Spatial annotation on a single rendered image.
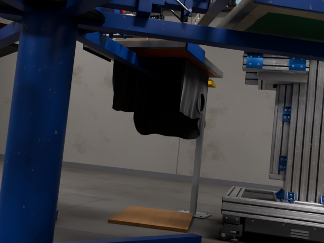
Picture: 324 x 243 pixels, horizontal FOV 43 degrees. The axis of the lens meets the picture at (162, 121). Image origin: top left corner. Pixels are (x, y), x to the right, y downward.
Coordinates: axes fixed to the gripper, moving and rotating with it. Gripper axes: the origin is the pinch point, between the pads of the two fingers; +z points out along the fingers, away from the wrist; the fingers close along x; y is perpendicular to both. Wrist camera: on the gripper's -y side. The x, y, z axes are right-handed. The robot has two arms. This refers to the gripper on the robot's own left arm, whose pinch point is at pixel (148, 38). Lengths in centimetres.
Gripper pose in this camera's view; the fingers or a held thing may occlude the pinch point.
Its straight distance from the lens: 235.5
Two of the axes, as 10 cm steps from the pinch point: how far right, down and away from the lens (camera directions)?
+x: 3.7, 1.0, 9.2
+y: 9.2, 0.7, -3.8
